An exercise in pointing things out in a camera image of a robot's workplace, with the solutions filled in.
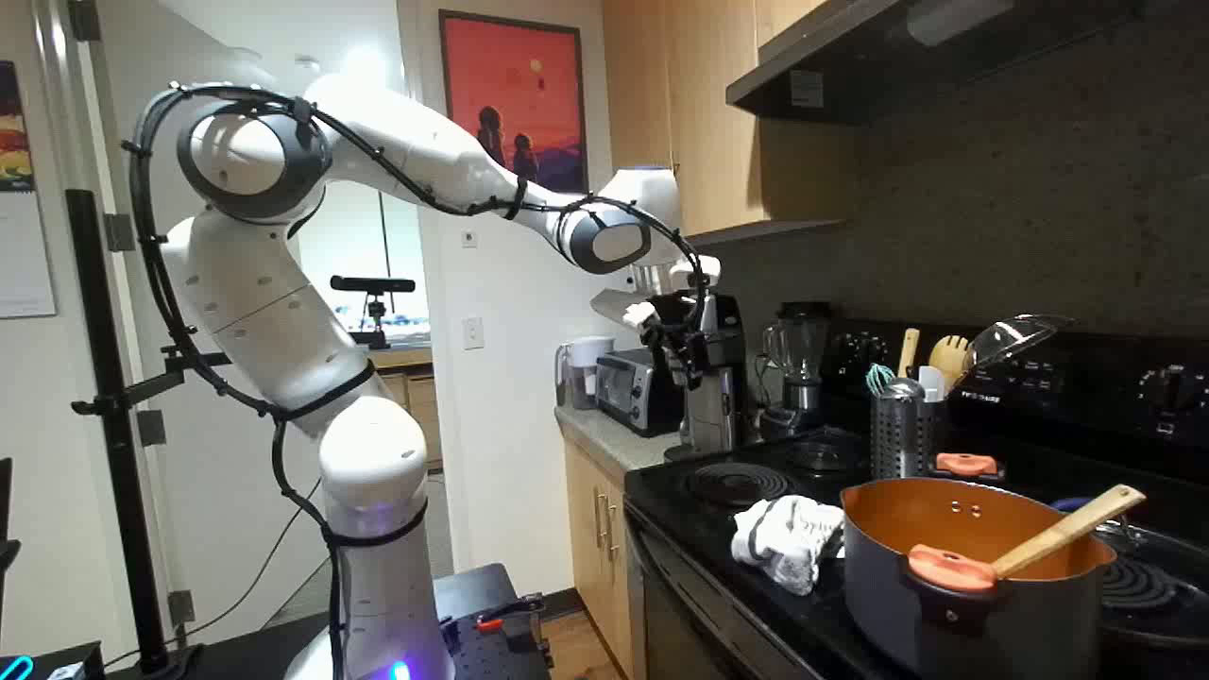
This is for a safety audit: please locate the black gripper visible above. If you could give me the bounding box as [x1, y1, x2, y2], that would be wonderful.
[634, 286, 720, 388]

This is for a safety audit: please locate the wooden spoon with holed handle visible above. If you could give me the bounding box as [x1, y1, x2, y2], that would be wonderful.
[988, 480, 1148, 585]

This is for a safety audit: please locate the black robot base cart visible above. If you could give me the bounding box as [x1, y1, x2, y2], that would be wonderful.
[162, 564, 560, 680]

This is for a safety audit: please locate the metal cylinder utensil holder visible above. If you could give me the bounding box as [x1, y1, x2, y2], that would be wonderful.
[867, 374, 948, 483]

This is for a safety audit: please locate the silver coffee maker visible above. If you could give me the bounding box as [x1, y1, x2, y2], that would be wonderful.
[665, 291, 747, 462]

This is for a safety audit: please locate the silver toaster oven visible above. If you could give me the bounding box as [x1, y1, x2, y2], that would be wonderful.
[589, 348, 689, 441]

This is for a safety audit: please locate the white jug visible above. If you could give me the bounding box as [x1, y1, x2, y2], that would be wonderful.
[551, 331, 615, 413]

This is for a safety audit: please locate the clear jar blender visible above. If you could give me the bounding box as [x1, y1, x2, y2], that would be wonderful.
[751, 297, 839, 431]

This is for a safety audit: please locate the white crumpled dish towel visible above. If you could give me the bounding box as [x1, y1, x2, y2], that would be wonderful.
[727, 493, 849, 596]

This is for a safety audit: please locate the wooden lower cabinet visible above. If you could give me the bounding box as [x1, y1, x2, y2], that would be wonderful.
[560, 439, 648, 680]

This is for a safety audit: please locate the wooden cabinet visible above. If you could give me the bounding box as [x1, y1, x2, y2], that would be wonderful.
[600, 0, 874, 242]
[560, 439, 648, 680]

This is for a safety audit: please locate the flat wooden spatula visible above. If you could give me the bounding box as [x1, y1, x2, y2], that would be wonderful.
[897, 325, 926, 381]

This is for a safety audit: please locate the wooden upper cabinet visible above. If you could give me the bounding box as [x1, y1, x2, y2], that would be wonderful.
[600, 0, 874, 242]

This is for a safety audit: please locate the wooden slotted fork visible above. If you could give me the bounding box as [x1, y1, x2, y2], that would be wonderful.
[926, 331, 979, 392]

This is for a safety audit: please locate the black electric stove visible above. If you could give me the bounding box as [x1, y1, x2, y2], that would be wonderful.
[623, 315, 1209, 680]

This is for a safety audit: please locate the red framed painting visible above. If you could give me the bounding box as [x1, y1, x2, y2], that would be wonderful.
[436, 8, 592, 197]

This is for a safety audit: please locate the dark range hood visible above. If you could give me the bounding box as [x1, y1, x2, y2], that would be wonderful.
[722, 0, 1209, 130]

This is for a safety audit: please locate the black tripod mount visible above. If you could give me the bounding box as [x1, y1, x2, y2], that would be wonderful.
[330, 271, 420, 355]

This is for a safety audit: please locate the wire mesh skimmer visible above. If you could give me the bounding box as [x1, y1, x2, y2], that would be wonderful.
[961, 309, 1058, 374]

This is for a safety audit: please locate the copper pot with orange handles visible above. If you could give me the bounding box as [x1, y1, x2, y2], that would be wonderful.
[837, 450, 1123, 680]

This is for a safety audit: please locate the glass lid with blue handle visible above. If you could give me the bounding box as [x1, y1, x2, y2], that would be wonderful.
[1051, 493, 1209, 654]

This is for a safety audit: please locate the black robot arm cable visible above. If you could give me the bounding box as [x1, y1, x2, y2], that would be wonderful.
[123, 81, 716, 680]

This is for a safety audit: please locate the black camera stand pole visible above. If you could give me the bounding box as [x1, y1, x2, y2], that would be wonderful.
[63, 185, 240, 678]

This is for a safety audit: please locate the colourful wall picture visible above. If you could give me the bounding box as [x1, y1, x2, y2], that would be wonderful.
[0, 58, 40, 197]

